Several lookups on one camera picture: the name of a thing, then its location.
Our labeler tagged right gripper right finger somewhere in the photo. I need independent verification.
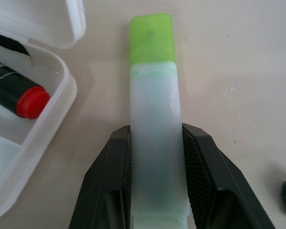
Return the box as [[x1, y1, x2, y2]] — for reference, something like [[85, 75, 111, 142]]
[[181, 123, 276, 229]]

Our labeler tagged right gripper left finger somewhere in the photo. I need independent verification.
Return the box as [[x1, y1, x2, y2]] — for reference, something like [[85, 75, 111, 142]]
[[68, 125, 134, 229]]

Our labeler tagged green capped translucent highlighter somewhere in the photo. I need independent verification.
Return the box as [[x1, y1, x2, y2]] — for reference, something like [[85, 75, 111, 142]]
[[129, 12, 190, 229]]

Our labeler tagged black marker with red cap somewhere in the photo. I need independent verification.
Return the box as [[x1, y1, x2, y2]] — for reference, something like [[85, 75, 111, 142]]
[[0, 56, 51, 120]]

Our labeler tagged white plastic pencil case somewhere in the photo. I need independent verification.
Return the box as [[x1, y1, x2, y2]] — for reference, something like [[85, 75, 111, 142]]
[[0, 0, 86, 221]]

